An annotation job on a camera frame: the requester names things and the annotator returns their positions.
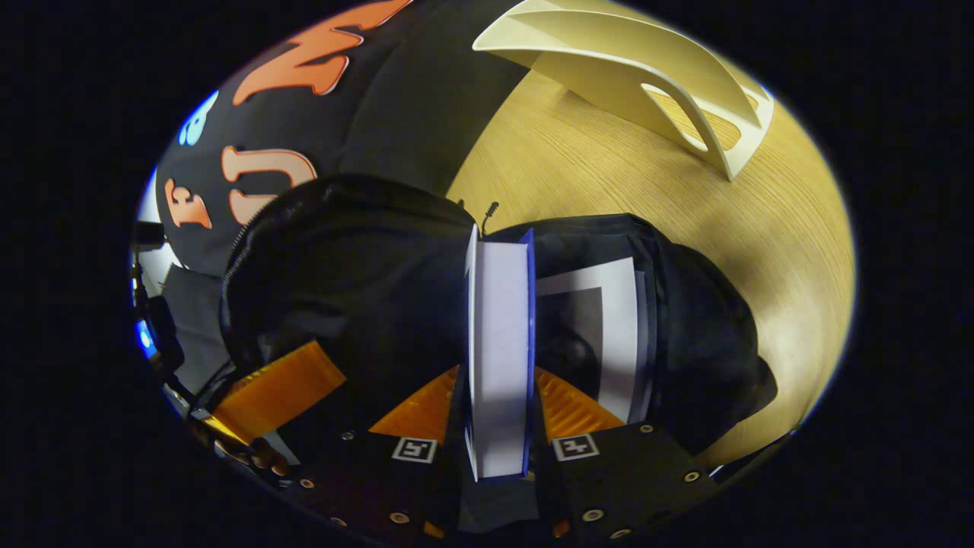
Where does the white portrait cover book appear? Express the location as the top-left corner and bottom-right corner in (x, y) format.
(535, 256), (654, 425)

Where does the black schoolbag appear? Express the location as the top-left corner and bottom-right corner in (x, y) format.
(218, 173), (779, 457)

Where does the blue book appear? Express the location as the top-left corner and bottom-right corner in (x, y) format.
(463, 223), (538, 483)

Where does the cream plastic bookshelf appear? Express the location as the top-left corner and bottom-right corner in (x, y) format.
(472, 0), (776, 183)

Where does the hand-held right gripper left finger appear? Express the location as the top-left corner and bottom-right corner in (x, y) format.
(285, 364), (466, 543)

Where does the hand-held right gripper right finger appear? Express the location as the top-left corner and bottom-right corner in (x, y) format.
(533, 365), (722, 543)

